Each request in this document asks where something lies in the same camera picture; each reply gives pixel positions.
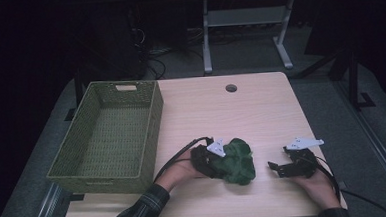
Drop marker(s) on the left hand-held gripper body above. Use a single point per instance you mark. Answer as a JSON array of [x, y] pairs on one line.
[[205, 161]]

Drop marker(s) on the person's right hand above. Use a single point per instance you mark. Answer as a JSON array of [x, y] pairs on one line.
[[320, 190]]

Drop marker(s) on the person's left hand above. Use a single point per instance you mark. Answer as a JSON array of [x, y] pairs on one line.
[[181, 172]]

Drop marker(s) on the aluminium floor rail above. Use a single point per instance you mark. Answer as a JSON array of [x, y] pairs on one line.
[[44, 209], [376, 145]]

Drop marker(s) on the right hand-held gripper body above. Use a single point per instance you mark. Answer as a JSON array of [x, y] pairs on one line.
[[304, 164]]

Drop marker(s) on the grey tape strip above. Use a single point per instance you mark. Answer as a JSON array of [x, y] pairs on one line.
[[342, 184]]

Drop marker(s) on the dark green cloth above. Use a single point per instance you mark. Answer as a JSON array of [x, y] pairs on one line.
[[239, 162]]

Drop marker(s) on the green woven basket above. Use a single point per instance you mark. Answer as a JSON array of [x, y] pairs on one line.
[[115, 132]]

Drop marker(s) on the black metal stand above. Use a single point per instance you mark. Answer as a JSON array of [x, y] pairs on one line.
[[353, 76]]

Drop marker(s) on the grey metal table frame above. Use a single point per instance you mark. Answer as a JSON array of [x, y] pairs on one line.
[[243, 17]]

